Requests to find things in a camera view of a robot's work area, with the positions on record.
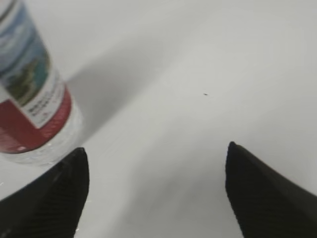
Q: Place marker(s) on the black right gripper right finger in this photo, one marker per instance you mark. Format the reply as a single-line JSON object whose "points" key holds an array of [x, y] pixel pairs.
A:
{"points": [[265, 203]]}

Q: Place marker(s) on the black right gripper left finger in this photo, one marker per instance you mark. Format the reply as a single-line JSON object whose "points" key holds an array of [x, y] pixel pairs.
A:
{"points": [[51, 205]]}

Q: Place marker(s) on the clear plastic water bottle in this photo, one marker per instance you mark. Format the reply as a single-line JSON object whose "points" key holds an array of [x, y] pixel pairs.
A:
{"points": [[39, 119]]}

